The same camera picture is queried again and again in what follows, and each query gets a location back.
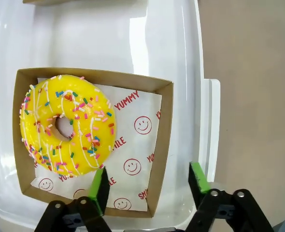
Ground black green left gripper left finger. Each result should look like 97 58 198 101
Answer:
34 166 112 232

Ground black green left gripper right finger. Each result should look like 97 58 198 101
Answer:
185 161 275 232

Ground brown cardboard donut tray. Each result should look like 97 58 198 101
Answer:
13 67 174 218
22 0 68 5

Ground yellow sprinkled donut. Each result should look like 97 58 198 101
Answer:
19 75 117 178

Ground white smiley print paper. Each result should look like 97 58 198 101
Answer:
30 77 162 212

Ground white plastic tray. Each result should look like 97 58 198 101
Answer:
0 0 221 232

